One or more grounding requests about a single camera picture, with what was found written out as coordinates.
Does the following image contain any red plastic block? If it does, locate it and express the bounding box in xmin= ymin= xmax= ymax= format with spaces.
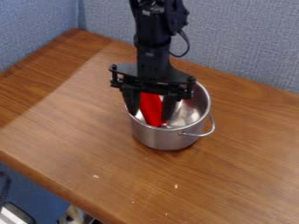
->
xmin=141 ymin=93 xmax=165 ymax=127

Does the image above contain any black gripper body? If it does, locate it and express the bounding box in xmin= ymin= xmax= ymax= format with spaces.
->
xmin=108 ymin=51 xmax=197 ymax=100

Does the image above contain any stainless steel pot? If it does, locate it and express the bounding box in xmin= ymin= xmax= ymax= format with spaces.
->
xmin=130 ymin=82 xmax=217 ymax=151

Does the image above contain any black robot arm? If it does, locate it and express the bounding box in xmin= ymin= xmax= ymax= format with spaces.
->
xmin=108 ymin=0 xmax=197 ymax=120

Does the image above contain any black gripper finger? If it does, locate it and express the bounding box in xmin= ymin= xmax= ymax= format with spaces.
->
xmin=162 ymin=95 xmax=178 ymax=121
xmin=123 ymin=88 xmax=141 ymax=116

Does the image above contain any black cable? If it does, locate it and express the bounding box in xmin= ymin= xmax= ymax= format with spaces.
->
xmin=167 ymin=29 xmax=193 ymax=59

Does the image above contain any grey object under table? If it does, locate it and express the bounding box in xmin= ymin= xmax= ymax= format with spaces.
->
xmin=0 ymin=203 xmax=36 ymax=224

